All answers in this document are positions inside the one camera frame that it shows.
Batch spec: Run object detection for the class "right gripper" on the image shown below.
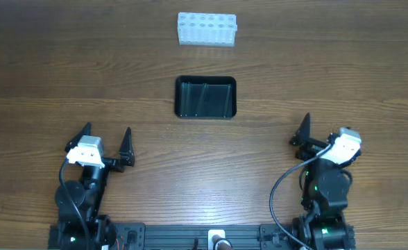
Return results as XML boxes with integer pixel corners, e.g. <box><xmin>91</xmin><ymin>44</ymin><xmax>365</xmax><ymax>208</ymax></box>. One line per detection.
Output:
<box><xmin>289</xmin><ymin>112</ymin><xmax>330</xmax><ymax>161</ymax></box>

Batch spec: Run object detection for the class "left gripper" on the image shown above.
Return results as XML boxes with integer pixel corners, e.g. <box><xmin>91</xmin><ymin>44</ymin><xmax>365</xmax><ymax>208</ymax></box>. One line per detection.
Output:
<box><xmin>64</xmin><ymin>122</ymin><xmax>136</xmax><ymax>174</ymax></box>

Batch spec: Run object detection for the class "clear test tube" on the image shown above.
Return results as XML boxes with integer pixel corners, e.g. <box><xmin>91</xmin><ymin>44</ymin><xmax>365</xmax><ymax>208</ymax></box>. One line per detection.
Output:
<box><xmin>185</xmin><ymin>82</ymin><xmax>192</xmax><ymax>117</ymax></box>
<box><xmin>180</xmin><ymin>82</ymin><xmax>186</xmax><ymax>117</ymax></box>
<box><xmin>194</xmin><ymin>83</ymin><xmax>210</xmax><ymax>117</ymax></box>
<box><xmin>223</xmin><ymin>84</ymin><xmax>232</xmax><ymax>117</ymax></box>

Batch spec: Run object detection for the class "black tray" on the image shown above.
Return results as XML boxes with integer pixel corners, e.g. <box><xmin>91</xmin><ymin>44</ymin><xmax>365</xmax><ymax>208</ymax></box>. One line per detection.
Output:
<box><xmin>173</xmin><ymin>75</ymin><xmax>238</xmax><ymax>121</ymax></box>

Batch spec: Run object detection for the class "white test tube rack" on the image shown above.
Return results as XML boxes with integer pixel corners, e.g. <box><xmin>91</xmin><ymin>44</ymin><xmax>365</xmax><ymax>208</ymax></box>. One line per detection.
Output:
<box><xmin>176</xmin><ymin>12</ymin><xmax>239</xmax><ymax>48</ymax></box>

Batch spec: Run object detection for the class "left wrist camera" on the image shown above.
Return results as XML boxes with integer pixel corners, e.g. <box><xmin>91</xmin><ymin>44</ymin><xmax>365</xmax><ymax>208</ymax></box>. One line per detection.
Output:
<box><xmin>66</xmin><ymin>135</ymin><xmax>106</xmax><ymax>169</ymax></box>

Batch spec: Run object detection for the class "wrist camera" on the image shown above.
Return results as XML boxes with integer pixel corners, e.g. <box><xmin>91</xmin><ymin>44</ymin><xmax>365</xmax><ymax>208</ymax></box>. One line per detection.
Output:
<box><xmin>319</xmin><ymin>126</ymin><xmax>363</xmax><ymax>165</ymax></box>
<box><xmin>66</xmin><ymin>135</ymin><xmax>106</xmax><ymax>169</ymax></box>

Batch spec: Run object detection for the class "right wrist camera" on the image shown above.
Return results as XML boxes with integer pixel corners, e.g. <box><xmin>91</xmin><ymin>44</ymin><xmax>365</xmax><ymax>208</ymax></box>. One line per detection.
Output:
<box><xmin>319</xmin><ymin>126</ymin><xmax>363</xmax><ymax>165</ymax></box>

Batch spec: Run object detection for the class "black cable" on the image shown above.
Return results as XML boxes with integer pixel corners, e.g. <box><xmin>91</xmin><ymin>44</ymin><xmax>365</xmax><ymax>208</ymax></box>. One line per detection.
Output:
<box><xmin>58</xmin><ymin>158</ymin><xmax>92</xmax><ymax>250</ymax></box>
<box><xmin>269</xmin><ymin>143</ymin><xmax>333</xmax><ymax>250</ymax></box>

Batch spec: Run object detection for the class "mounting rail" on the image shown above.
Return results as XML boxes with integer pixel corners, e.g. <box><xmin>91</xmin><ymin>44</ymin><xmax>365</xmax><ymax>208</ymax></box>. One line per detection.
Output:
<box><xmin>47</xmin><ymin>222</ymin><xmax>357</xmax><ymax>250</ymax></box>

